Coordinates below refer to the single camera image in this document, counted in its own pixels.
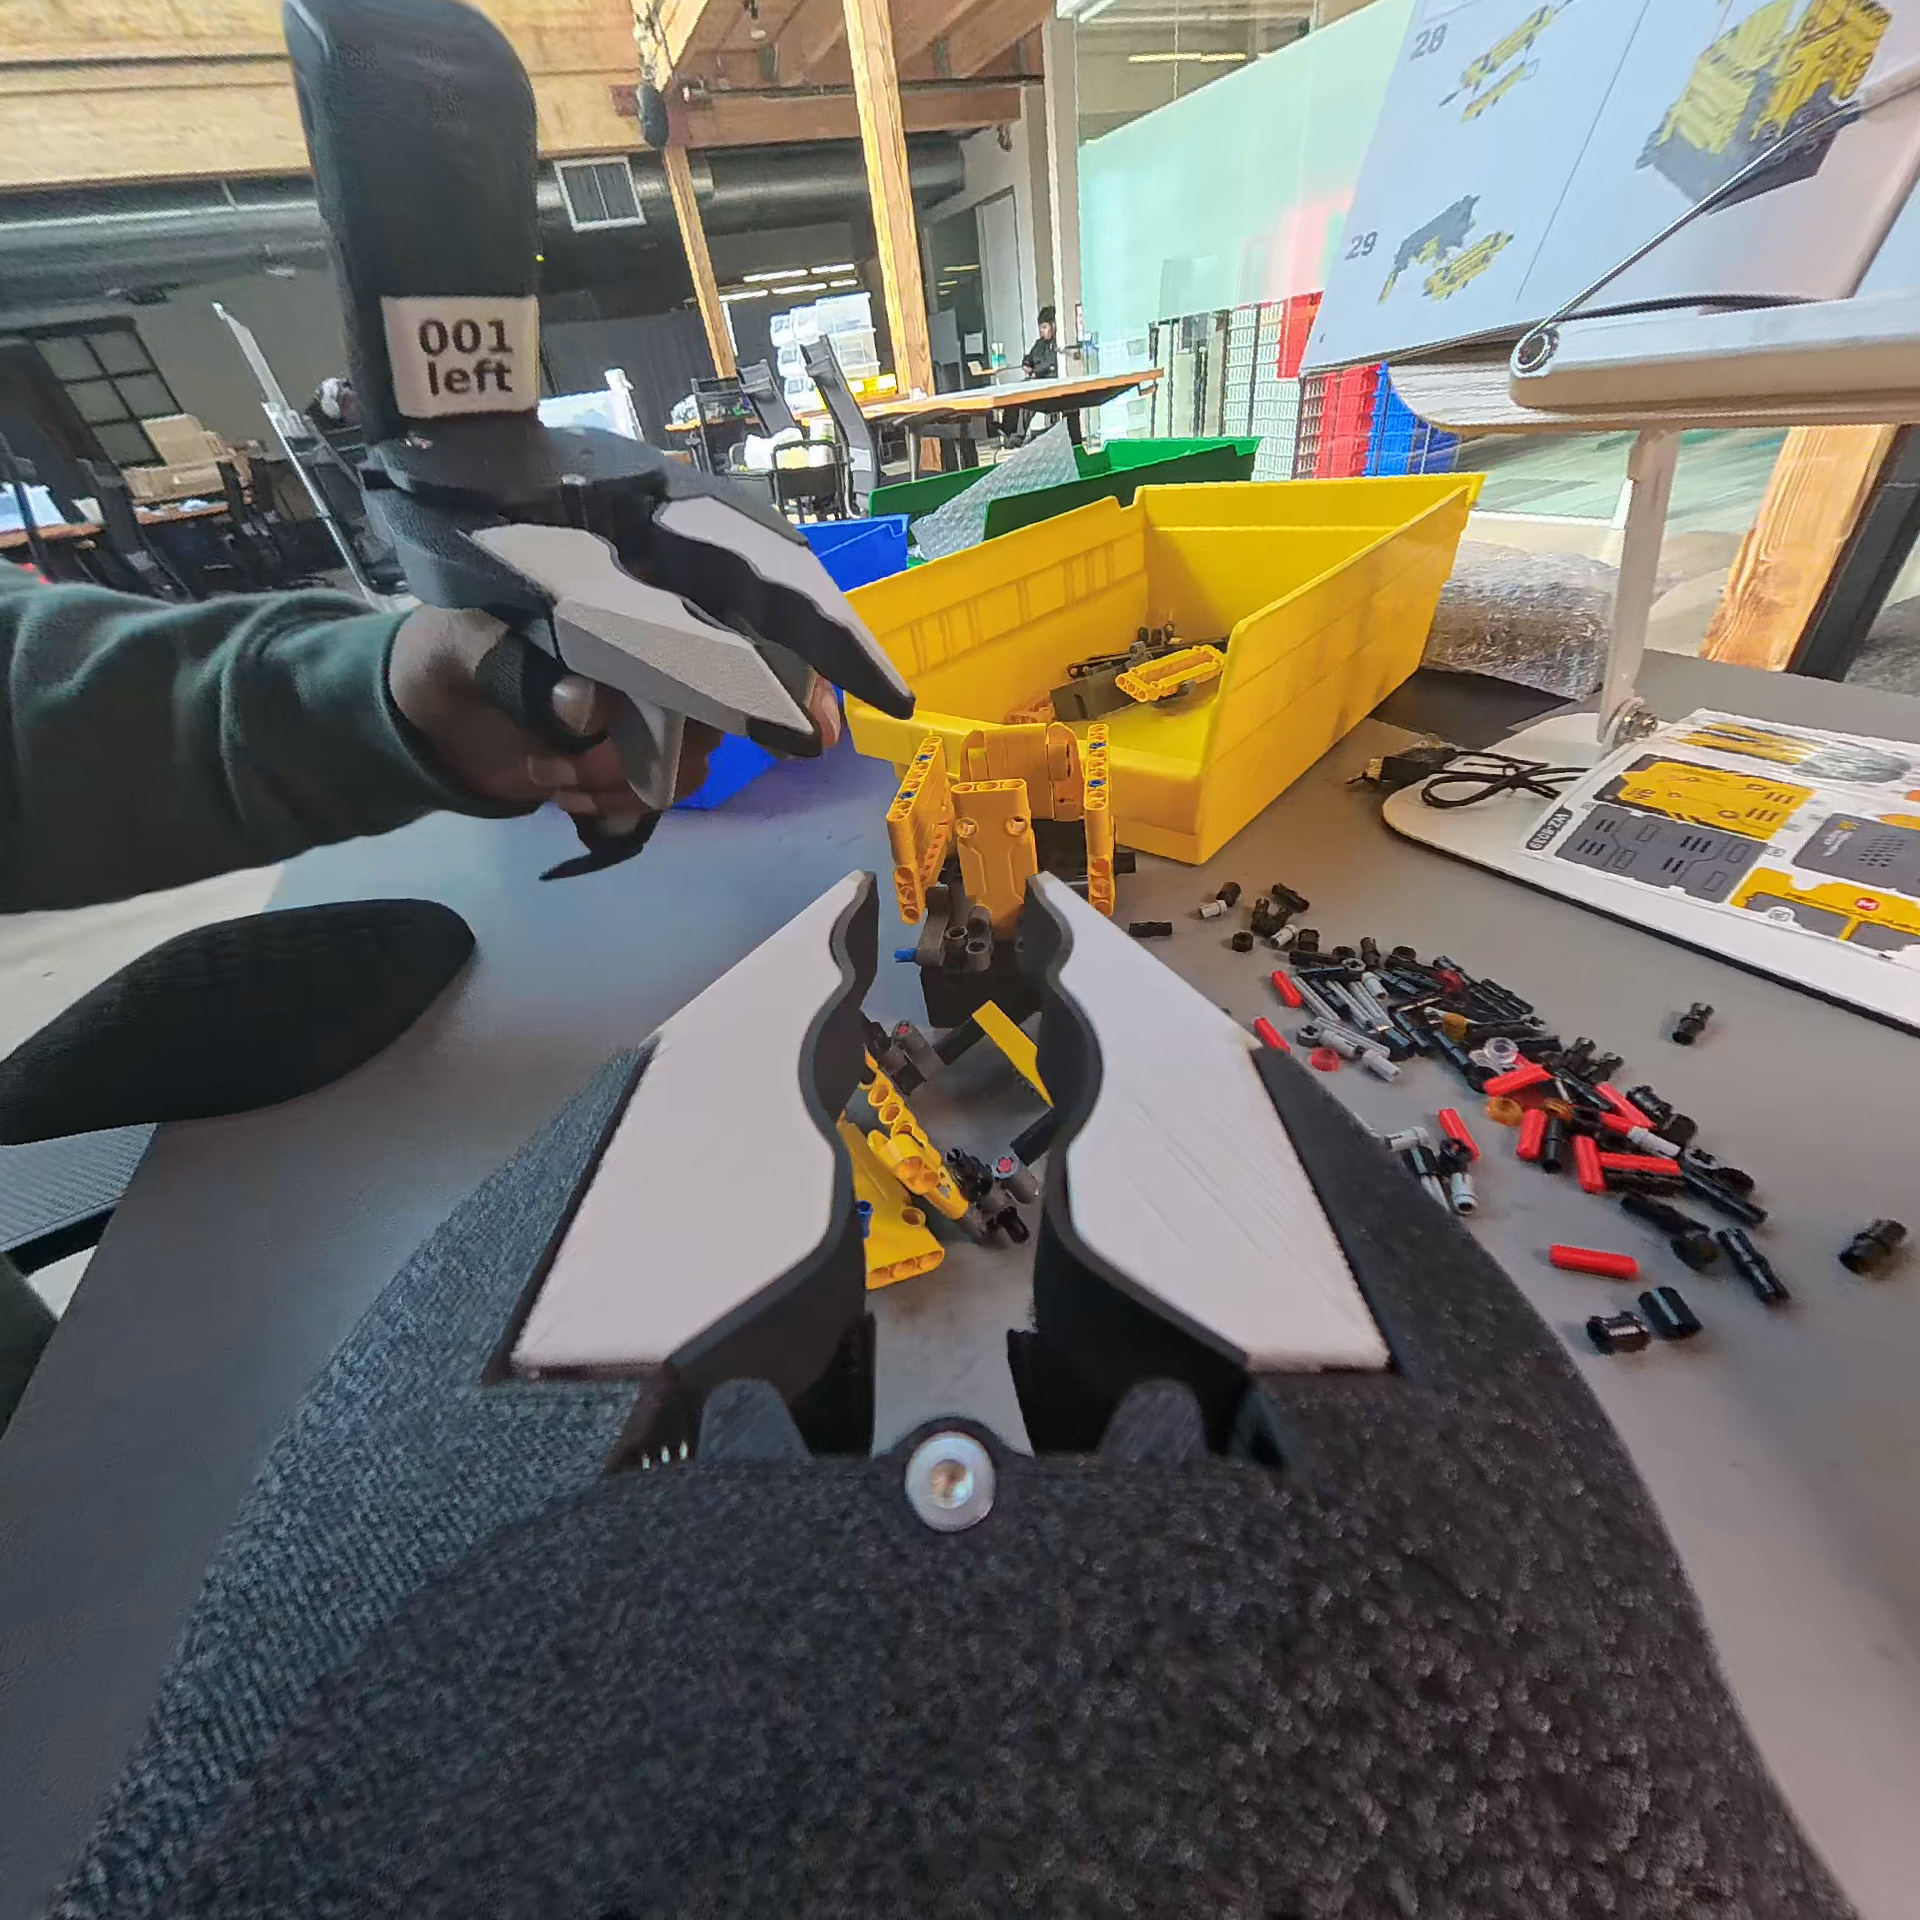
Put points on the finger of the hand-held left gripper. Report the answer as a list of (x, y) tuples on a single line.
[(750, 562), (629, 616)]

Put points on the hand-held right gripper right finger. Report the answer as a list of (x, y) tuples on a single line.
[(1214, 1185)]

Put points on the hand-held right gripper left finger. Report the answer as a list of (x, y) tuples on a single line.
[(690, 1185)]

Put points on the yellow lego panel with pins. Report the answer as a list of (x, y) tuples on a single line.
[(891, 1243)]

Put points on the lego axle and gear assembly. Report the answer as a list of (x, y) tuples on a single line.
[(914, 1140)]

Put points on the pile of small lego pins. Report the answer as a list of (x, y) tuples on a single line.
[(1499, 1079)]

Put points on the yellow lego robot body model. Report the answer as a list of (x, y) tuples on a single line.
[(989, 825)]

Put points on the lego instruction booklet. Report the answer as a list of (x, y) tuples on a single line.
[(1499, 149)]

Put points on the person's left forearm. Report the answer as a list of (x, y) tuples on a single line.
[(180, 735)]

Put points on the loose black lego connector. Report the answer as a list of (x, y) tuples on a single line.
[(1873, 1243)]

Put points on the person's left hand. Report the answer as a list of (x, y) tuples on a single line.
[(450, 704)]

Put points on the blue plastic bin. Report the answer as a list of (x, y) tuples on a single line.
[(861, 547)]

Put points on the bubble wrap sheet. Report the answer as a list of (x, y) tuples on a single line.
[(1516, 616), (989, 504)]

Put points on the wooden pillar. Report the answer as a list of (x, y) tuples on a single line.
[(886, 180), (698, 255), (1792, 540)]

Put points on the wooden office desk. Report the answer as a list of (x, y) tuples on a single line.
[(1020, 394)]

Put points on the green plastic bin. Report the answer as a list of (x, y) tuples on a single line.
[(1170, 464)]

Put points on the yellow plastic bin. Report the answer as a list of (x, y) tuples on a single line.
[(1318, 660)]

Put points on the sticker sheet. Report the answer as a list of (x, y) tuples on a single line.
[(1680, 855)]

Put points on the stack of coloured plastic crates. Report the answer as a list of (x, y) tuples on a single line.
[(1349, 421)]

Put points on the yellow perforated lego frame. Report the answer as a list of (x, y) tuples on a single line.
[(1170, 675)]

